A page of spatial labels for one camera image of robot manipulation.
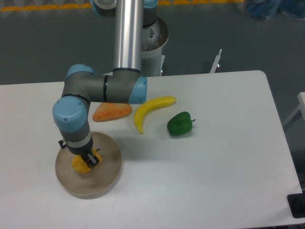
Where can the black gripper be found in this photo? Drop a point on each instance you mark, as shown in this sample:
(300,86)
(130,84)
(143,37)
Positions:
(85,151)

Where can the yellow toy pepper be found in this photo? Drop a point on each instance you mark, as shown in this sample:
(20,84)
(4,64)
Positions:
(81,167)

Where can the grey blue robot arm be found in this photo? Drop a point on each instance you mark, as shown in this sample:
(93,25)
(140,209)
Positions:
(123,84)

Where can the beige round plate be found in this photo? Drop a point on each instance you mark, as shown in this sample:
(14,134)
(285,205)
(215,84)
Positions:
(97,182)

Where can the green toy pepper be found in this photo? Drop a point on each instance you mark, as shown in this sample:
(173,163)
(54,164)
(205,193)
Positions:
(180,124)

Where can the orange toy bread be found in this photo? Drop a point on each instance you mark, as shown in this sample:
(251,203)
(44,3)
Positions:
(111,111)

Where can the yellow toy banana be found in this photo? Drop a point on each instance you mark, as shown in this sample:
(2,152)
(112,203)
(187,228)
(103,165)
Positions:
(149,106)

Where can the black device at table edge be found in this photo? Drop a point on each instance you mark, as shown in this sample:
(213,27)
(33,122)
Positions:
(297,205)

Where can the white furniture edge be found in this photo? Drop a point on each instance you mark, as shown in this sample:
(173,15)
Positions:
(297,113)

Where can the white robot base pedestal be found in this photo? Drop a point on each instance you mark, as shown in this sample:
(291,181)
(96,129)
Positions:
(152,52)

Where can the white metal frame bracket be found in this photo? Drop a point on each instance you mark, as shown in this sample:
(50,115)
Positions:
(216,64)

